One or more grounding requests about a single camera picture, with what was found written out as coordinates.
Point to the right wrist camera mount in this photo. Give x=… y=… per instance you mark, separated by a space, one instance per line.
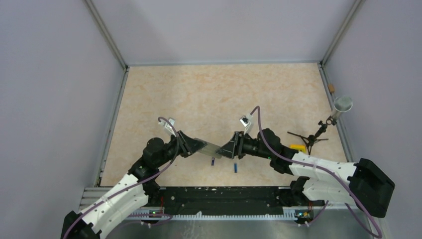
x=247 y=122

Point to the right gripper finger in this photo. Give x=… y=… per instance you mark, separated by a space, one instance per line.
x=228 y=152
x=232 y=143

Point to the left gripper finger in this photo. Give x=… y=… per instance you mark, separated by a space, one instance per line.
x=190 y=141
x=192 y=149

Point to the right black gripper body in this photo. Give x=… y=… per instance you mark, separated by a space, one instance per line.
x=245 y=145

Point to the small tan cork piece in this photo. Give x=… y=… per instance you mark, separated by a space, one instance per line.
x=331 y=88

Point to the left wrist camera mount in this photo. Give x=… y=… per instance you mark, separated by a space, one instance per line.
x=168 y=125

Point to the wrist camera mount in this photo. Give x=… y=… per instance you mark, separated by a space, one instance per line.
x=247 y=122
x=168 y=125

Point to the grey white remote control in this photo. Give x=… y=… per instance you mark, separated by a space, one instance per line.
x=209 y=149

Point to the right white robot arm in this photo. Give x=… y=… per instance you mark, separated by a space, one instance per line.
x=362 y=184

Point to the silver microphone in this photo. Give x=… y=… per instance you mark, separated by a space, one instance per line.
x=340 y=105

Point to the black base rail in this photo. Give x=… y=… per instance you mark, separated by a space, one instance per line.
x=229 y=201

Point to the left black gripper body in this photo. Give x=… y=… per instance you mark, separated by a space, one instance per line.
x=183 y=147

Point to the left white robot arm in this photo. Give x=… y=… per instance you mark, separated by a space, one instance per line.
x=133 y=191

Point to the yellow battery cover block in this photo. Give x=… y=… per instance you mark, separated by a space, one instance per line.
x=300 y=148

